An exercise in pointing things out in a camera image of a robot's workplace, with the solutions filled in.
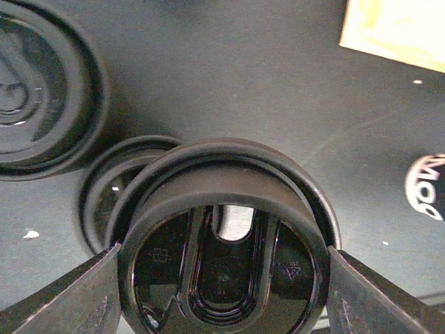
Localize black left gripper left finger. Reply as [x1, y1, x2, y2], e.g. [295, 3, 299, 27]
[1, 244, 121, 333]

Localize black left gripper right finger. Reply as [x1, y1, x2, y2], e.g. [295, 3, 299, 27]
[326, 247, 444, 333]

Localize orange kraft paper bag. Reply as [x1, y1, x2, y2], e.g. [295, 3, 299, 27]
[339, 1, 444, 73]

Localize black cup lid stack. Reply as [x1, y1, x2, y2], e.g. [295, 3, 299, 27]
[1, 1, 110, 182]
[76, 135, 181, 254]

